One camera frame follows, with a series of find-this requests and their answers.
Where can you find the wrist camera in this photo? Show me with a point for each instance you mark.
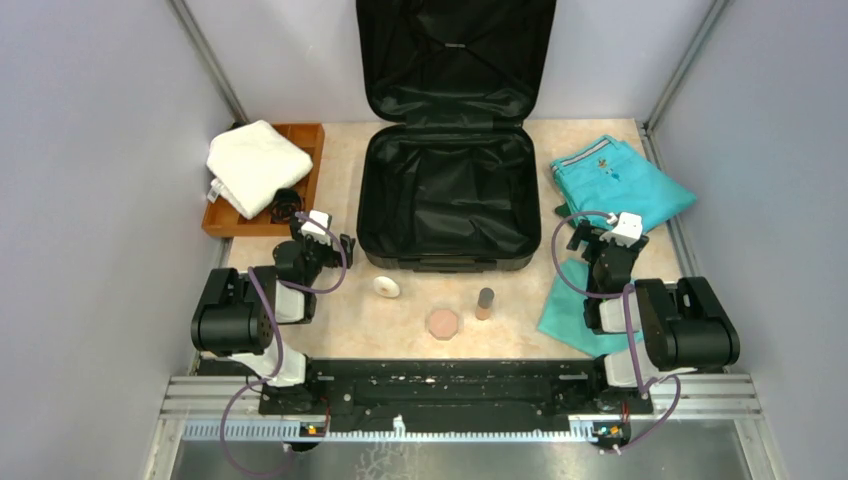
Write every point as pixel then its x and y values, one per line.
pixel 626 229
pixel 317 226

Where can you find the wooden tray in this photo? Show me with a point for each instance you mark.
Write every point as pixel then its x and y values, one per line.
pixel 221 219

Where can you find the black open suitcase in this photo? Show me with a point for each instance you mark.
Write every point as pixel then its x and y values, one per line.
pixel 450 184

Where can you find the tan bottle with grey cap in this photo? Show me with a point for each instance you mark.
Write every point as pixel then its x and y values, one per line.
pixel 484 306

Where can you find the rolled black orange belt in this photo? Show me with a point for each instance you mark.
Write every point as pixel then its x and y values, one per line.
pixel 284 205

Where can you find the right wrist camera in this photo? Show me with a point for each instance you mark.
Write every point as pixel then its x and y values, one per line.
pixel 626 229

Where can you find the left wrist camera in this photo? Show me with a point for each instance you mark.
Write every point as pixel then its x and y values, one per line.
pixel 317 226

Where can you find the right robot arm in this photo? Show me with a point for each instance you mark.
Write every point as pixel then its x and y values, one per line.
pixel 667 328

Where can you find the aluminium frame rail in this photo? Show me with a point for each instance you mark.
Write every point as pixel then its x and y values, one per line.
pixel 710 426

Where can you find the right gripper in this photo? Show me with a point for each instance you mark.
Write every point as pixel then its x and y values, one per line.
pixel 594 241

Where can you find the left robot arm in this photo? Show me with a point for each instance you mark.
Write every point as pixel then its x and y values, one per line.
pixel 238 315

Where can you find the turquoise shorts with striped waistband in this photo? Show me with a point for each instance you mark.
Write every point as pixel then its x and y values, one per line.
pixel 610 175

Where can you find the white folded towel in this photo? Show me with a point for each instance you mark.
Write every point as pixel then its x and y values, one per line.
pixel 251 163

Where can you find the teal shirt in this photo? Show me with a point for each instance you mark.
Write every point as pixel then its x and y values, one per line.
pixel 563 316

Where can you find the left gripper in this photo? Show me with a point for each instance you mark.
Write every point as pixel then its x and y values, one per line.
pixel 334 257

